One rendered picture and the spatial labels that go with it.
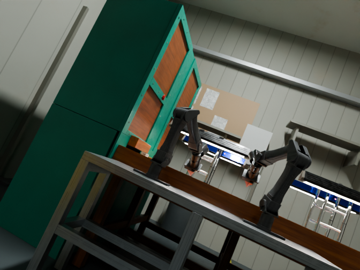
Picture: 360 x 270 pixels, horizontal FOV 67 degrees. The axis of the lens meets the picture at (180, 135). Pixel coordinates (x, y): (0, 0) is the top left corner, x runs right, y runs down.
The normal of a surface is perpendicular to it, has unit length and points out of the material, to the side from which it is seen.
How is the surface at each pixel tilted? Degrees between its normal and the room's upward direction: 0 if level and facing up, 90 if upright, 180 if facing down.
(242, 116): 90
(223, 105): 90
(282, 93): 90
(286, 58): 90
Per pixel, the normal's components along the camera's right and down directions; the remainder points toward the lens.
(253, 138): -0.15, -0.21
